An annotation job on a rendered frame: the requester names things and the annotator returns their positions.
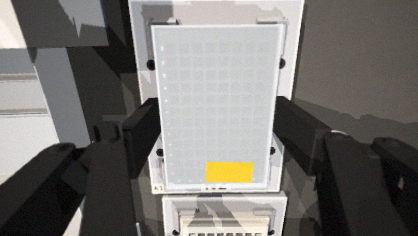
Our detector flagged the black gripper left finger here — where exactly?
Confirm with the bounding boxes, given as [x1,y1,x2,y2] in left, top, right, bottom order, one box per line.
[0,98,161,236]

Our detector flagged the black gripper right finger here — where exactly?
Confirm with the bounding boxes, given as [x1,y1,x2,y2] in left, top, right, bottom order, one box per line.
[273,96,418,236]

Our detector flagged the white multiwell plate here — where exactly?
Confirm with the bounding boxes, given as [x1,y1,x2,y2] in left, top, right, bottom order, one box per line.
[180,212,269,236]

